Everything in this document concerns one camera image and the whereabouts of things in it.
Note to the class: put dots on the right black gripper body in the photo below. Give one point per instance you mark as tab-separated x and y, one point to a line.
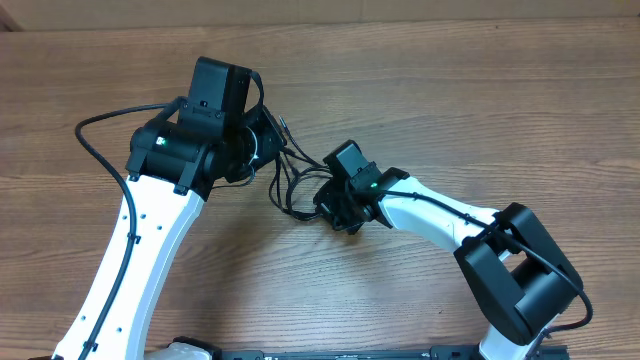
335	202

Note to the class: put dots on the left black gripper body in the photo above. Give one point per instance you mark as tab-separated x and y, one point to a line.
255	141

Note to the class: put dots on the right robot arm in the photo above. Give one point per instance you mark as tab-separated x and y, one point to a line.
520	278

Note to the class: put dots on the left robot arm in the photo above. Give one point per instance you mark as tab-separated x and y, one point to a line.
195	144

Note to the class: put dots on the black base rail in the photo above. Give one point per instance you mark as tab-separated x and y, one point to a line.
183	347

